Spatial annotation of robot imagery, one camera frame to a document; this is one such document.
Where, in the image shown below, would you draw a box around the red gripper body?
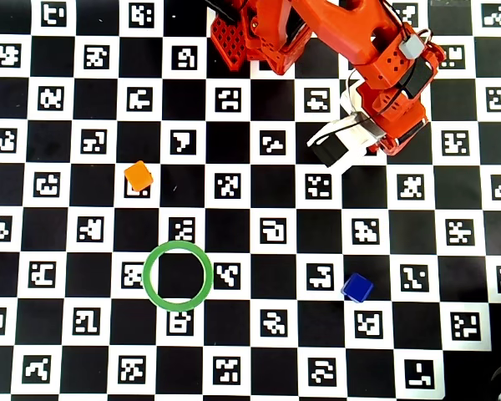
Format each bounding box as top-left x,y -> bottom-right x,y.
356,82 -> 428,156

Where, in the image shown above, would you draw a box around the blue cube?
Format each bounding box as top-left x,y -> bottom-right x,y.
342,272 -> 375,302

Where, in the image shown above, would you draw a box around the orange cube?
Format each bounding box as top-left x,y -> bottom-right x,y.
124,160 -> 154,193

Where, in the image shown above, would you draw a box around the small grey box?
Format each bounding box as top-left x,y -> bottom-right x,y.
402,33 -> 428,59

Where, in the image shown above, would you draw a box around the checkerboard marker mat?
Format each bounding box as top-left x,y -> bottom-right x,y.
0,0 -> 501,397

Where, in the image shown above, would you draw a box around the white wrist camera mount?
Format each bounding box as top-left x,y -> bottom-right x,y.
306,74 -> 388,169

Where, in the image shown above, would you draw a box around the green ring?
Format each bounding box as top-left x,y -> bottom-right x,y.
142,240 -> 215,312

